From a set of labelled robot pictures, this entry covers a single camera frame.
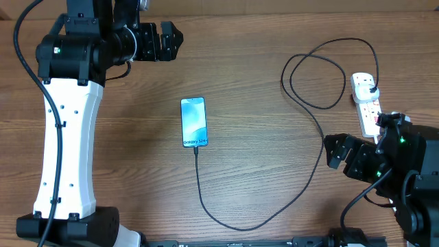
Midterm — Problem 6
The white charger plug adapter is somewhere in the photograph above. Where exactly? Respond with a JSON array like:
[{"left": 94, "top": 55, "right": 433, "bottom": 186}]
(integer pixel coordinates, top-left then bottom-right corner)
[{"left": 353, "top": 84, "right": 380, "bottom": 104}]

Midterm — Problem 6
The blue Galaxy smartphone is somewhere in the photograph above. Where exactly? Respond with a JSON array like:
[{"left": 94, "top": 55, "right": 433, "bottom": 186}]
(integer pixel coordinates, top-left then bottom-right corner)
[{"left": 180, "top": 97, "right": 209, "bottom": 148}]

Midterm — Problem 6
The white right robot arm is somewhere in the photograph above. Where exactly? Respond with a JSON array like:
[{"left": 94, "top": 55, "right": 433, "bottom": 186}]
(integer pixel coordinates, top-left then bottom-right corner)
[{"left": 324, "top": 123, "right": 438, "bottom": 246}]

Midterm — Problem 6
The white power strip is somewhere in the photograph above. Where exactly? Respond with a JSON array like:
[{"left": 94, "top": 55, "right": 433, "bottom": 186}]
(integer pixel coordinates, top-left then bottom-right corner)
[{"left": 350, "top": 73, "right": 381, "bottom": 139}]

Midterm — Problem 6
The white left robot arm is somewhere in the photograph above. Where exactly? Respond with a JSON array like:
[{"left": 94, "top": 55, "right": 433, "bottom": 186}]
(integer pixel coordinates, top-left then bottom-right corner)
[{"left": 16, "top": 0, "right": 183, "bottom": 246}]

